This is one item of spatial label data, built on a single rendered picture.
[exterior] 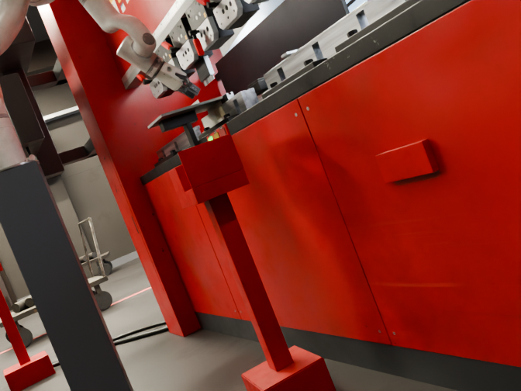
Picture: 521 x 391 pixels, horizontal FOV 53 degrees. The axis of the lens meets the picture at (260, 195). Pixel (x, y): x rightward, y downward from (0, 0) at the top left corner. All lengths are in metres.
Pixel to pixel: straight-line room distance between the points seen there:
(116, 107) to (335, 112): 1.77
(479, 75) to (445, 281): 0.48
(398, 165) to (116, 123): 1.96
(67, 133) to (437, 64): 8.84
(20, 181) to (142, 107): 1.14
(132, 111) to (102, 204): 6.65
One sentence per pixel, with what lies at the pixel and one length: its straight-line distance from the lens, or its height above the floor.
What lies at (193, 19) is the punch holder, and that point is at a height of 1.29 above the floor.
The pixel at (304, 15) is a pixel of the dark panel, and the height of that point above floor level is 1.23.
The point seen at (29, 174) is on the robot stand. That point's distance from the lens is 1.99.
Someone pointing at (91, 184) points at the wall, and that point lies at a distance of 9.55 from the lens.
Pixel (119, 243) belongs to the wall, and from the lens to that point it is 9.52.
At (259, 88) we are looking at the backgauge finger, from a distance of 2.21.
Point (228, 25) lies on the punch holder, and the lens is 1.87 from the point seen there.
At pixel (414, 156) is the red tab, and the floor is 0.59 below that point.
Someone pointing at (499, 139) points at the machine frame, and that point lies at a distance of 1.06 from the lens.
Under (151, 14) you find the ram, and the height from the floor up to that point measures 1.46.
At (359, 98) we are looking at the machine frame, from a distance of 1.27.
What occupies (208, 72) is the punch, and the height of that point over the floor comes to 1.11.
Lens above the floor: 0.69
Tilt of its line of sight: 3 degrees down
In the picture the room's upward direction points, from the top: 21 degrees counter-clockwise
